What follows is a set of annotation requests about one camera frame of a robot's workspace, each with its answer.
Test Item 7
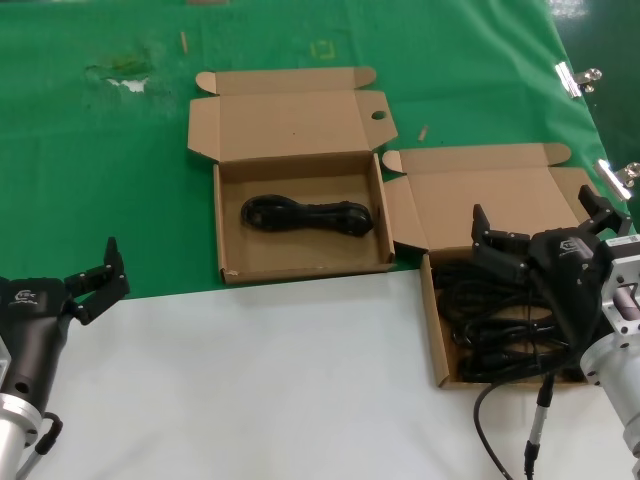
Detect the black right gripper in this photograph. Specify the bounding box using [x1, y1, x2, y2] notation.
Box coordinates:
[470, 184, 634, 351]

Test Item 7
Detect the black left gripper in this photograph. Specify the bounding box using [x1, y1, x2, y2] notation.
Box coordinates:
[0, 236, 132, 402]

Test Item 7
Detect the black power cable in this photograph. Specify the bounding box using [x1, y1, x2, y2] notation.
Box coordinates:
[239, 194, 375, 238]

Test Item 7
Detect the open brown cardboard box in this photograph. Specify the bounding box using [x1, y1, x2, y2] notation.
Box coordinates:
[187, 66, 399, 286]
[382, 142, 626, 389]

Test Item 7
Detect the silver binder clip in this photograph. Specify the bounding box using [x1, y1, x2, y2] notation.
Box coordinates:
[554, 61, 604, 99]
[593, 159, 640, 202]

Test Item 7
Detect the green table cloth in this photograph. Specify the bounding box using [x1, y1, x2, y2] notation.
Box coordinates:
[0, 0, 634, 307]

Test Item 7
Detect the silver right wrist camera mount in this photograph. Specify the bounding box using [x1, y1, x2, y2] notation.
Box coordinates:
[597, 234, 640, 347]

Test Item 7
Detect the heap of black power cables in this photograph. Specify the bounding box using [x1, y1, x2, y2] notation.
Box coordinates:
[430, 247, 581, 384]

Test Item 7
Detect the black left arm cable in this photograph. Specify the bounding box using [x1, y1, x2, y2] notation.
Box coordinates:
[14, 409, 65, 480]

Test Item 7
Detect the cable with silver connector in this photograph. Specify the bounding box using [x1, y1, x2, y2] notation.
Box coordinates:
[522, 374, 557, 480]

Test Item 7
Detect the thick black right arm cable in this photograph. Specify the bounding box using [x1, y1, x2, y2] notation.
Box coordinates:
[473, 349, 587, 480]

